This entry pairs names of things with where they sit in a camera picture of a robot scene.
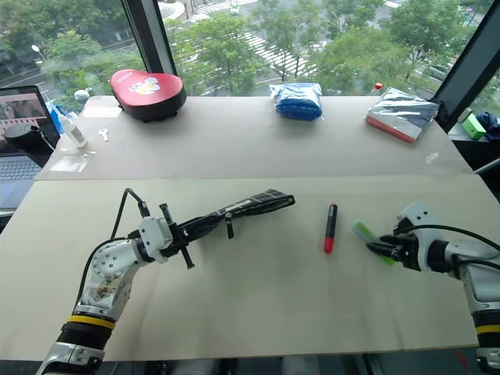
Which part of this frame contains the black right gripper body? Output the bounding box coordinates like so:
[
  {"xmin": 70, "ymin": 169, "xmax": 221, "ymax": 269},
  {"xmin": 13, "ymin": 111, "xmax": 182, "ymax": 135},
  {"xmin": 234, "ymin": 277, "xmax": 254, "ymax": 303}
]
[{"xmin": 391, "ymin": 220, "xmax": 423, "ymax": 273}]

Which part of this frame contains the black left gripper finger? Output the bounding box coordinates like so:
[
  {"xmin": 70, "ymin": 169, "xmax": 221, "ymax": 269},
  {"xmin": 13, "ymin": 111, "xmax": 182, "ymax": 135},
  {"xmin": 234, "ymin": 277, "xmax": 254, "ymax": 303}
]
[
  {"xmin": 158, "ymin": 202, "xmax": 176, "ymax": 228},
  {"xmin": 178, "ymin": 239, "xmax": 196, "ymax": 271}
]

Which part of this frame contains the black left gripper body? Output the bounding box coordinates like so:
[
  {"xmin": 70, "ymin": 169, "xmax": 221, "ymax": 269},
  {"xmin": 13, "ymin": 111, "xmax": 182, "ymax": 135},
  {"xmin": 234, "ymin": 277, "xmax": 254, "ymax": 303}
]
[{"xmin": 159, "ymin": 220, "xmax": 190, "ymax": 259}]

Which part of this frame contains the green highlighter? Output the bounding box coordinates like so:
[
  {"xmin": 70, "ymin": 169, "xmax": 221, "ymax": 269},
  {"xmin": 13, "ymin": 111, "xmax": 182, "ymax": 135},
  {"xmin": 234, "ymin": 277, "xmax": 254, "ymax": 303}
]
[{"xmin": 351, "ymin": 219, "xmax": 398, "ymax": 266}]

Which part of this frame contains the black grid pouch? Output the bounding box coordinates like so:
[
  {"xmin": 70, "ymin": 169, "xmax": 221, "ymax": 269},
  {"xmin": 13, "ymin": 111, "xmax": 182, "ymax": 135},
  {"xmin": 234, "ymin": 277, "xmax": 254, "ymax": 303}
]
[{"xmin": 175, "ymin": 188, "xmax": 296, "ymax": 240}]

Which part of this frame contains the red marker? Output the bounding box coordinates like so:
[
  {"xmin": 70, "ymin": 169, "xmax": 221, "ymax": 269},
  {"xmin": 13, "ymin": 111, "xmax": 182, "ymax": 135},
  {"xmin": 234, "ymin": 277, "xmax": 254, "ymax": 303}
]
[{"xmin": 323, "ymin": 202, "xmax": 339, "ymax": 255}]

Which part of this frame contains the clear flat plastic bag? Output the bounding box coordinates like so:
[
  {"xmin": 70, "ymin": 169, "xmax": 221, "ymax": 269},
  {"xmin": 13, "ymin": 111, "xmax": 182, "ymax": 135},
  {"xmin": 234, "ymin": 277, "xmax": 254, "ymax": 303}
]
[{"xmin": 48, "ymin": 150, "xmax": 97, "ymax": 173}]

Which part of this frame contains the white squeeze bottle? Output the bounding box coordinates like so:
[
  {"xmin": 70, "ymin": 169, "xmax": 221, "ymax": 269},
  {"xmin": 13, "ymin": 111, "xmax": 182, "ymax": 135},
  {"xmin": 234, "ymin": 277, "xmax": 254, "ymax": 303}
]
[{"xmin": 48, "ymin": 99, "xmax": 89, "ymax": 150}]

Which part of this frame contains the clear bag with red-edged contents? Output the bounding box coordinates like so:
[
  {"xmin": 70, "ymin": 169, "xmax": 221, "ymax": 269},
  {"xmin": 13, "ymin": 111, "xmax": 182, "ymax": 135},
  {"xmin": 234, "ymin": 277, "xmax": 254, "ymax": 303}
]
[{"xmin": 365, "ymin": 87, "xmax": 438, "ymax": 145}]

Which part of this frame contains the red heart-shaped box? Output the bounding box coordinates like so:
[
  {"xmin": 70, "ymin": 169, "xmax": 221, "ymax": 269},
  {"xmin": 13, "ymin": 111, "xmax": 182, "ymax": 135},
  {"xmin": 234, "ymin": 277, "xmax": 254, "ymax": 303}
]
[{"xmin": 109, "ymin": 69, "xmax": 188, "ymax": 124}]

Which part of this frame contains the green box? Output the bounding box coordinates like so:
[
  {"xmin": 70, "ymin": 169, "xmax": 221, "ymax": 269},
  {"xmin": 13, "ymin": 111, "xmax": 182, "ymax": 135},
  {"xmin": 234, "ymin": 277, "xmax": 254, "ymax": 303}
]
[{"xmin": 460, "ymin": 113, "xmax": 488, "ymax": 141}]

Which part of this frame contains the blue plastic bag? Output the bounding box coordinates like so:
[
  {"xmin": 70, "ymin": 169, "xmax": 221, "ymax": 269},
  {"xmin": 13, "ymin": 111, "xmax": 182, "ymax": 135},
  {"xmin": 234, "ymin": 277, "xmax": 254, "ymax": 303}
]
[{"xmin": 45, "ymin": 99, "xmax": 81, "ymax": 130}]

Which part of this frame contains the dark blue cloth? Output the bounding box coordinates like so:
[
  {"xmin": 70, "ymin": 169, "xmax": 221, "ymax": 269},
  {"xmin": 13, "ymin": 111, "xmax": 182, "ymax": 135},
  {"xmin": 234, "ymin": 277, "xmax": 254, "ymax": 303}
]
[{"xmin": 476, "ymin": 111, "xmax": 500, "ymax": 142}]

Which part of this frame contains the grey laptop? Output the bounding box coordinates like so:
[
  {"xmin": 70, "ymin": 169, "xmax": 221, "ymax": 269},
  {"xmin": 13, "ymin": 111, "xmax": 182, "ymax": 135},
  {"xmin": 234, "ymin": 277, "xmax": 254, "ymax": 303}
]
[{"xmin": 0, "ymin": 85, "xmax": 62, "ymax": 210}]

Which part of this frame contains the blue item in plastic bag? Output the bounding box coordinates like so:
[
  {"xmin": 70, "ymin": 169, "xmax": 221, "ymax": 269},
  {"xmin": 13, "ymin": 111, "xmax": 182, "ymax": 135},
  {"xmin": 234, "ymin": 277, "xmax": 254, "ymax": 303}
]
[{"xmin": 268, "ymin": 81, "xmax": 324, "ymax": 122}]

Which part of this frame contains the black round device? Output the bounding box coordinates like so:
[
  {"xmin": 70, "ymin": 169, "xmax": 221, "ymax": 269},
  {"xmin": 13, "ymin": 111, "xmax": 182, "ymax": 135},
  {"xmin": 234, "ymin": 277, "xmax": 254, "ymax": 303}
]
[{"xmin": 3, "ymin": 123, "xmax": 42, "ymax": 149}]

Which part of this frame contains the black window pillar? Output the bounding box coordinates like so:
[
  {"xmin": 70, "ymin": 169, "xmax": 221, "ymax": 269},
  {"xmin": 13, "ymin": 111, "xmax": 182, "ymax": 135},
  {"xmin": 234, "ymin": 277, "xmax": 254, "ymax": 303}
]
[
  {"xmin": 120, "ymin": 0, "xmax": 179, "ymax": 76},
  {"xmin": 431, "ymin": 0, "xmax": 500, "ymax": 133}
]

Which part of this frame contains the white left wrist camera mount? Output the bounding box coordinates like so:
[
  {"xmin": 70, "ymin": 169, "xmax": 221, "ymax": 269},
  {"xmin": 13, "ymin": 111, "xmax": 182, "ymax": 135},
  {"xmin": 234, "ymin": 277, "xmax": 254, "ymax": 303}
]
[{"xmin": 138, "ymin": 216, "xmax": 175, "ymax": 262}]

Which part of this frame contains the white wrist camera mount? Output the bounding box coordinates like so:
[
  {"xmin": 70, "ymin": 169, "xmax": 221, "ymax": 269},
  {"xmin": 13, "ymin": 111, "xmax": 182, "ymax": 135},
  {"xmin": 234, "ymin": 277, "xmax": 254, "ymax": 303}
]
[
  {"xmin": 395, "ymin": 201, "xmax": 431, "ymax": 271},
  {"xmin": 138, "ymin": 216, "xmax": 175, "ymax": 262}
]

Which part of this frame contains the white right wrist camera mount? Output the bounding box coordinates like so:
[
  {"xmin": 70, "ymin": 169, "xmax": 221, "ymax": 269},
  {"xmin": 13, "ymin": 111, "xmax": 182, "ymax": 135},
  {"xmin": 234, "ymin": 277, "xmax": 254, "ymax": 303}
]
[{"xmin": 395, "ymin": 201, "xmax": 431, "ymax": 271}]

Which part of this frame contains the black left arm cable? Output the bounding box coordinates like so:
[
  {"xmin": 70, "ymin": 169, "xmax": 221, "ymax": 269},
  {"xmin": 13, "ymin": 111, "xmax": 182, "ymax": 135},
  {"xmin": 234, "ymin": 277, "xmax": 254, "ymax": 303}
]
[{"xmin": 77, "ymin": 187, "xmax": 152, "ymax": 309}]

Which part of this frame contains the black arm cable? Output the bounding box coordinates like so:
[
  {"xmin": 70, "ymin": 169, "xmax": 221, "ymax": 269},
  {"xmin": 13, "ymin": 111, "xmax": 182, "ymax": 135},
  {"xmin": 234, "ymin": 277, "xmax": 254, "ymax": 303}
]
[
  {"xmin": 402, "ymin": 223, "xmax": 500, "ymax": 271},
  {"xmin": 77, "ymin": 187, "xmax": 152, "ymax": 309}
]

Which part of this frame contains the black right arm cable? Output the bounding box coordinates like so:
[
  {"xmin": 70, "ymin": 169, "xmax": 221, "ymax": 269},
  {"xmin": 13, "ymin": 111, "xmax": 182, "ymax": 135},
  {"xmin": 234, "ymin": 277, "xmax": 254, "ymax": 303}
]
[{"xmin": 402, "ymin": 223, "xmax": 500, "ymax": 271}]

